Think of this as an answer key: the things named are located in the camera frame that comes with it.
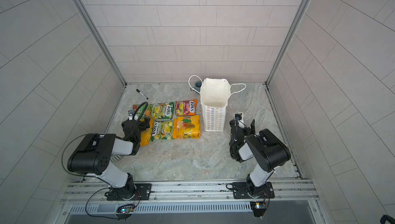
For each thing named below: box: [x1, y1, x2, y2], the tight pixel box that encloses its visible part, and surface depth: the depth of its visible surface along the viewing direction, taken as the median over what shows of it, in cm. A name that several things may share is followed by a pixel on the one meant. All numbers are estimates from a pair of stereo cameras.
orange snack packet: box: [172, 115, 202, 140], surface depth 89 cm
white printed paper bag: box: [188, 75, 247, 132], surface depth 88 cm
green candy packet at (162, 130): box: [151, 120, 174, 142], surface depth 91 cm
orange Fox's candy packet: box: [174, 99, 197, 117], surface depth 101 cm
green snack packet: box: [151, 101, 175, 120], surface depth 100 cm
